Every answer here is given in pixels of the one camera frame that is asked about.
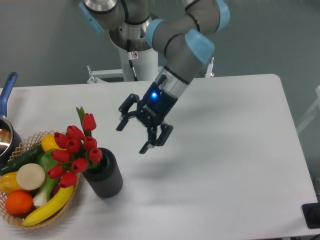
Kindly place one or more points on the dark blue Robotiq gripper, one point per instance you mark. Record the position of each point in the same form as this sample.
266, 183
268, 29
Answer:
151, 111

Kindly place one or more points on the green cucumber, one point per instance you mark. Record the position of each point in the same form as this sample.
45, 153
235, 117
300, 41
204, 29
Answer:
27, 157

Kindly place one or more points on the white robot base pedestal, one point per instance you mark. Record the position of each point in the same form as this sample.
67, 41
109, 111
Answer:
135, 66

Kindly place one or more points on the yellow lemon squash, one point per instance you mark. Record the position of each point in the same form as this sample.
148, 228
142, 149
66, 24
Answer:
48, 143

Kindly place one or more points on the yellow bell pepper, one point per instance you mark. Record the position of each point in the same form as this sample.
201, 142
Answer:
9, 184

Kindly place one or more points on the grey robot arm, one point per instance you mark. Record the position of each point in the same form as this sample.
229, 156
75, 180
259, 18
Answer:
184, 43

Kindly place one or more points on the black device at table edge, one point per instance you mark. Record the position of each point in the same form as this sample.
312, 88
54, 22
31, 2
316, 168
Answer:
311, 212

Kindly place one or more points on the beige round mushroom slice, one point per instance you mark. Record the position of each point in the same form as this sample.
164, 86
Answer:
30, 176

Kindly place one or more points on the dark grey ribbed vase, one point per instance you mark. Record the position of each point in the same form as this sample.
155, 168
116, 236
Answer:
106, 180

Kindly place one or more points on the orange fruit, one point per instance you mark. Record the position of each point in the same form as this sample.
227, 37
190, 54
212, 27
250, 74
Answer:
19, 203

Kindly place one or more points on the red tulip bouquet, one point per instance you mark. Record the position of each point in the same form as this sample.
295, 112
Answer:
78, 151

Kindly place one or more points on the green bok choy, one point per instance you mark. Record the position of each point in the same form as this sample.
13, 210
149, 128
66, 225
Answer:
44, 193

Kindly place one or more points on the woven wicker basket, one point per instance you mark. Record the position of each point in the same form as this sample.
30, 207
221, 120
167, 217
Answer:
17, 221

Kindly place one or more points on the blue handled saucepan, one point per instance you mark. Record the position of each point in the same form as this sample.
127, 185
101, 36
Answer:
9, 138

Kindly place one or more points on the yellow banana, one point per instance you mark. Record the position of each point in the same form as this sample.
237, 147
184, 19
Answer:
50, 208

